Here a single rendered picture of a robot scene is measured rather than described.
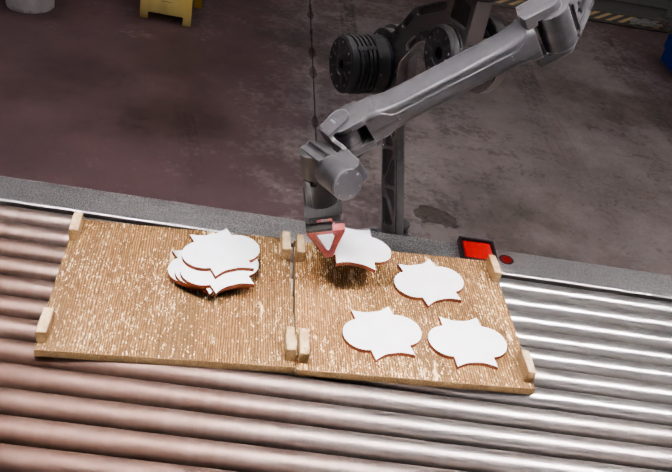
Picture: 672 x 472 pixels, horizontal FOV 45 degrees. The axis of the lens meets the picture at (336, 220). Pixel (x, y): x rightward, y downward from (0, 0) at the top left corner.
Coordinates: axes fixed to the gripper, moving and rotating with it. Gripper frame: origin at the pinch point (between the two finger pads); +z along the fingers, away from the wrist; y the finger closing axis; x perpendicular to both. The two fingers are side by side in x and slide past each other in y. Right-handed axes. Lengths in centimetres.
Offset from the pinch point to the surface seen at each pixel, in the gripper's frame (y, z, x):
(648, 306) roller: -1, 28, 64
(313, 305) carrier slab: 9.1, 7.2, -3.8
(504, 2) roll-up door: -450, 141, 147
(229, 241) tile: -2.0, -1.1, -17.9
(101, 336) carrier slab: 20.8, -2.1, -37.7
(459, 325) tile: 12.3, 13.4, 21.8
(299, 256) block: -2.8, 5.0, -5.6
